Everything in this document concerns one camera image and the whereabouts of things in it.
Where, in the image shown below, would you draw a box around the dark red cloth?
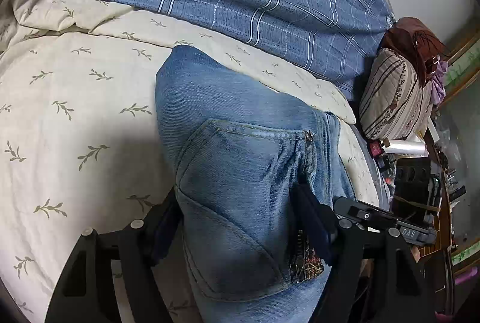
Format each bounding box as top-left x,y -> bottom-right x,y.
378,17 -> 450,86

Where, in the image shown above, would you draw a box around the cream leaf-print quilt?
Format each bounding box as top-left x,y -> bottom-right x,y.
1,0 -> 384,322

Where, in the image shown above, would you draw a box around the striped beige cushion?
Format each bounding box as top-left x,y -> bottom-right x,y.
359,49 -> 432,140

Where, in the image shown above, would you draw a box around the purple cloth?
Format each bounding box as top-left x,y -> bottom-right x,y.
430,60 -> 448,106

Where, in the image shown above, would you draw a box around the white plastic roll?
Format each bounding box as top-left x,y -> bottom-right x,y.
381,139 -> 429,157

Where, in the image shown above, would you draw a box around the black box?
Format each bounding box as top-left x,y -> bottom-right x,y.
391,157 -> 441,229

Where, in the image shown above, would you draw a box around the person's right hand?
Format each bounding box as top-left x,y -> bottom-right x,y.
410,246 -> 421,263

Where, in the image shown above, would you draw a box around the blue denim jeans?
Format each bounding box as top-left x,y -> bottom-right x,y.
155,45 -> 354,322

